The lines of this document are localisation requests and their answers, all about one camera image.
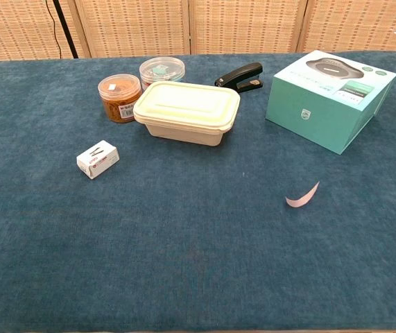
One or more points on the cream lidded food container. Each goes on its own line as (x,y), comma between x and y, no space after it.
(183,104)

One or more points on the pink paper slip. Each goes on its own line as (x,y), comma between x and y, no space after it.
(300,202)

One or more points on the small white clip box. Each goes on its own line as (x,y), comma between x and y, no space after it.
(97,163)

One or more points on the blue table cloth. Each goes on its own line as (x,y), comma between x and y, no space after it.
(197,243)

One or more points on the black stapler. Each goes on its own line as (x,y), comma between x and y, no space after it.
(239,74)

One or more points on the clear jar of rubber bands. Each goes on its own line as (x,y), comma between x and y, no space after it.
(118,100)

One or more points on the clear jar of binder clips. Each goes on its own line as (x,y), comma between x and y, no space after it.
(161,67)

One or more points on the teal product carton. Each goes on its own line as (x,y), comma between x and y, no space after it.
(315,114)

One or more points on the black tripod stand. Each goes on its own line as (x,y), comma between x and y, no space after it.
(65,29)

